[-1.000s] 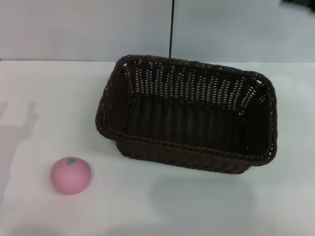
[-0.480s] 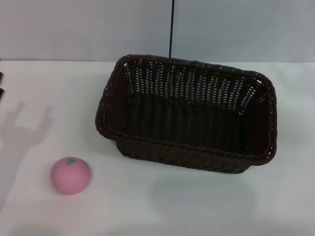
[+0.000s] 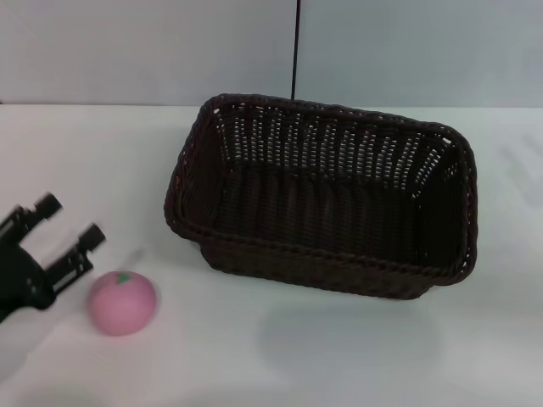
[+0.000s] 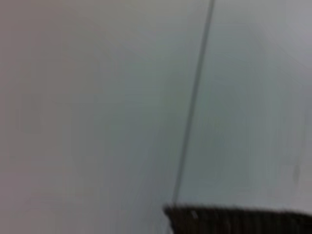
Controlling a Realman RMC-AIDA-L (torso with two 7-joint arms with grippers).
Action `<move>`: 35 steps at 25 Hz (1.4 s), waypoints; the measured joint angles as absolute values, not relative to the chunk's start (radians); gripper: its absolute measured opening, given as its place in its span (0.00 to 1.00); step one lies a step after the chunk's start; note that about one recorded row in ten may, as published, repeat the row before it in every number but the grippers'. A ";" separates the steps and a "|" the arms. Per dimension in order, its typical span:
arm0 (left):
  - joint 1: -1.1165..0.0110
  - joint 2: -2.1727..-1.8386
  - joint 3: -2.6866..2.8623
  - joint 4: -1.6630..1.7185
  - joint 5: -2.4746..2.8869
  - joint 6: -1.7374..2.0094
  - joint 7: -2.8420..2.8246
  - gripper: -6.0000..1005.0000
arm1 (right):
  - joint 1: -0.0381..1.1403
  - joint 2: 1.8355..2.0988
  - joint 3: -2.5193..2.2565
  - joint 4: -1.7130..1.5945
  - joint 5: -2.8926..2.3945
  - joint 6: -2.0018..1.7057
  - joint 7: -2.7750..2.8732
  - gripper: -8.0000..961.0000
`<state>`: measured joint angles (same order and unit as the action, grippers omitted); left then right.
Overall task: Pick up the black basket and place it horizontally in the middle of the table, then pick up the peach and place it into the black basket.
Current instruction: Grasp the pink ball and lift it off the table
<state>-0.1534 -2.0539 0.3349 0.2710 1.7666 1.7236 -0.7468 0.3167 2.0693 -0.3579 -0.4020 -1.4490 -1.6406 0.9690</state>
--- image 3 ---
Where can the black woven plastic basket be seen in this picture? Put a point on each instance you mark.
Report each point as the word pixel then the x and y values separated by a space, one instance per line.
pixel 322 220

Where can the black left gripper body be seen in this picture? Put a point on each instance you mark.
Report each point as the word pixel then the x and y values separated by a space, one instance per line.
pixel 21 280

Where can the pink toy peach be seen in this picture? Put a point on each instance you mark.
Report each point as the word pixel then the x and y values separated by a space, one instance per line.
pixel 123 305

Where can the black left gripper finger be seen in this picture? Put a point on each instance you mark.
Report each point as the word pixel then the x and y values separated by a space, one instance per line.
pixel 36 212
pixel 74 258

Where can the black vertical wall strip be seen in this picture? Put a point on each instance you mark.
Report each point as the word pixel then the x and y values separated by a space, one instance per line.
pixel 295 46

